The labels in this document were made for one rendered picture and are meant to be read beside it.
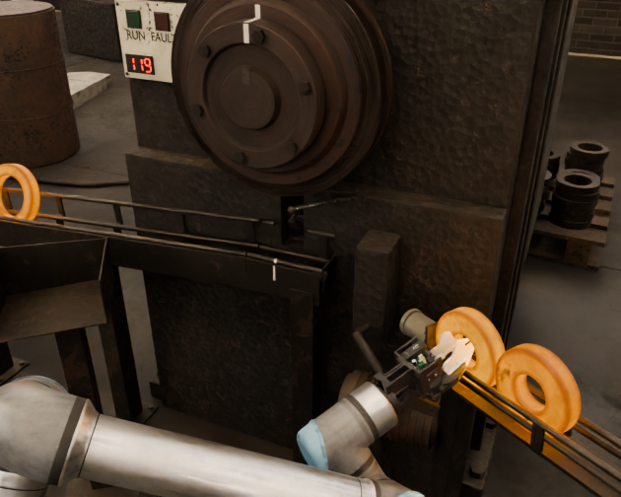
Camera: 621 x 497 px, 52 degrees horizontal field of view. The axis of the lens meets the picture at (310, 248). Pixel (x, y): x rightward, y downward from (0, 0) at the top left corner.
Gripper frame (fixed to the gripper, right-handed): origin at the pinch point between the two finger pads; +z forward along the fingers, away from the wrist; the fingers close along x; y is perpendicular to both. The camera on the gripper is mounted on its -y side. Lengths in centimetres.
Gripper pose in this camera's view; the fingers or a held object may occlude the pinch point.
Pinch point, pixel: (468, 346)
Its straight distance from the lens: 124.8
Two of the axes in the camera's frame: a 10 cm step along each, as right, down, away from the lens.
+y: -2.6, -7.5, -6.0
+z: 8.1, -5.1, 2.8
